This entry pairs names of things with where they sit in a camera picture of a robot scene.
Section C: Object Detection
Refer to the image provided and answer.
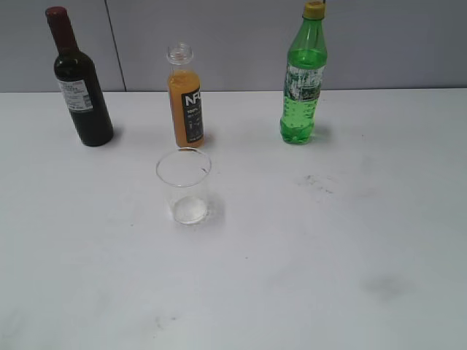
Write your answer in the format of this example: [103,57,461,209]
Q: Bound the green soda bottle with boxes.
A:
[280,1,328,144]

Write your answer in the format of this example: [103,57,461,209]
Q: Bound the transparent plastic cup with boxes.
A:
[155,147,212,225]

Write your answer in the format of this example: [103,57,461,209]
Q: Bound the NFC orange juice bottle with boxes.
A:
[166,42,204,148]

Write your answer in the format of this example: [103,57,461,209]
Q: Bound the dark red wine bottle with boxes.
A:
[45,7,114,147]

